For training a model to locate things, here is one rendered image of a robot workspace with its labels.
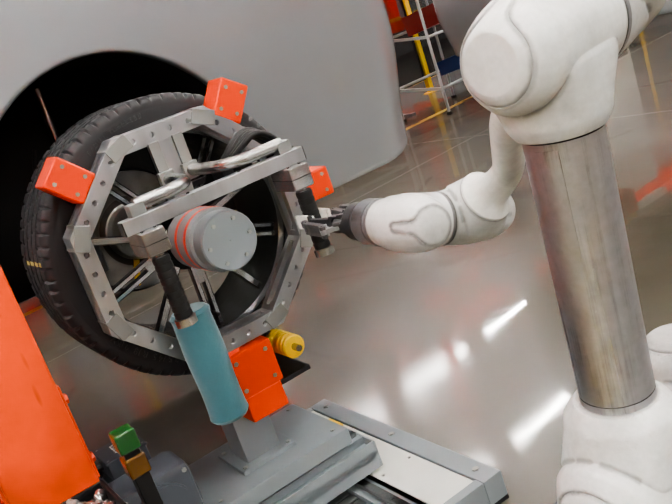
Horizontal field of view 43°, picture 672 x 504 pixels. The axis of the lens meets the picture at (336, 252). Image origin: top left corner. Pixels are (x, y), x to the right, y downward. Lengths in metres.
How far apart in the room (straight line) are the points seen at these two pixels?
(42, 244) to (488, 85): 1.18
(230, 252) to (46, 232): 0.40
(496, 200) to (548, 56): 0.62
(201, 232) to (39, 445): 0.51
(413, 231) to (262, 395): 0.72
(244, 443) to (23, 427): 0.71
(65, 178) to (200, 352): 0.45
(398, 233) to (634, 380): 0.51
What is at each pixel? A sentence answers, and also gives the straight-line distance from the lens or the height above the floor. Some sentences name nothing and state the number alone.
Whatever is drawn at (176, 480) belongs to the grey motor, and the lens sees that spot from 1.98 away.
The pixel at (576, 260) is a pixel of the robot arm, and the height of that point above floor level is 0.85.
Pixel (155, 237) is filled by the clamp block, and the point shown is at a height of 0.93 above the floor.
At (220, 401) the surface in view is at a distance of 1.84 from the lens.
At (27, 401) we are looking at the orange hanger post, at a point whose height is 0.74.
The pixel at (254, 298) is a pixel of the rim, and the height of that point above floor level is 0.64.
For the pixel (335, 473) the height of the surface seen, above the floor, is 0.15.
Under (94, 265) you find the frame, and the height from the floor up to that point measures 0.89.
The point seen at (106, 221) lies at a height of 0.90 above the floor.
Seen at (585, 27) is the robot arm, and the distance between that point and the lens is 0.98.
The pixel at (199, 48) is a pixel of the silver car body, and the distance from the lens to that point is 2.31.
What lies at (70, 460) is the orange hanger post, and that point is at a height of 0.60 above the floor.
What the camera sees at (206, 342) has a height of 0.67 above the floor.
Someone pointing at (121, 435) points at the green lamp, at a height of 0.66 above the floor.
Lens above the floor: 1.22
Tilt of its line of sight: 15 degrees down
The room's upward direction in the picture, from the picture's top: 19 degrees counter-clockwise
